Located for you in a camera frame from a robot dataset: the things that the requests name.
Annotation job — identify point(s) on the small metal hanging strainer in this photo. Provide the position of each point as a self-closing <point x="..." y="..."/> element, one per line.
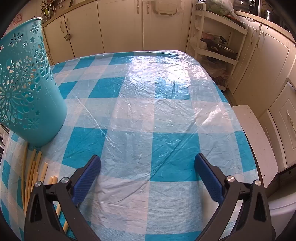
<point x="67" y="37"/>

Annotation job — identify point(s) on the white plastic stool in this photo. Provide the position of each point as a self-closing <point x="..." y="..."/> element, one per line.
<point x="254" y="139"/>

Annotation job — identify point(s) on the bunch of wooden chopsticks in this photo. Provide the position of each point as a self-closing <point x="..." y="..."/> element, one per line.
<point x="32" y="166"/>

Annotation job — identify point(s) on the teal perforated plastic basket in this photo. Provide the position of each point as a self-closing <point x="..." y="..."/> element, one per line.
<point x="46" y="111"/>

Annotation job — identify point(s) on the wall-mounted utensil rack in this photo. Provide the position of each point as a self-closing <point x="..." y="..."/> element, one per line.
<point x="47" y="10"/>

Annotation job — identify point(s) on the white tiered trolley rack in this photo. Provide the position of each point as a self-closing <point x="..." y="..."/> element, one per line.
<point x="233" y="61"/>

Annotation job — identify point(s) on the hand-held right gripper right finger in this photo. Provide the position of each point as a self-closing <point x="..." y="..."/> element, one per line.
<point x="209" y="178"/>

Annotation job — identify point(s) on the blue white checked tablecloth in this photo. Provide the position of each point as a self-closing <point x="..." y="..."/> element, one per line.
<point x="150" y="104"/>

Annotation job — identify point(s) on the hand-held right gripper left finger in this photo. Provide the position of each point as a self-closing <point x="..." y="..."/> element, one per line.
<point x="86" y="178"/>

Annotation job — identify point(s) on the black pan with lid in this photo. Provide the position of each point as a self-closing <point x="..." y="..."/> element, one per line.
<point x="222" y="49"/>

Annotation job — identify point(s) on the crumpled clear plastic bag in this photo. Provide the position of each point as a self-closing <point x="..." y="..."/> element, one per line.
<point x="215" y="69"/>

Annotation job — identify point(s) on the white hanging bin frame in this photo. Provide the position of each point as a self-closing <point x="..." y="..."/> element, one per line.
<point x="166" y="12"/>

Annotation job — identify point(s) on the plastic bag of greens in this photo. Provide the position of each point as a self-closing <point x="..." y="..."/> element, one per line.
<point x="219" y="8"/>

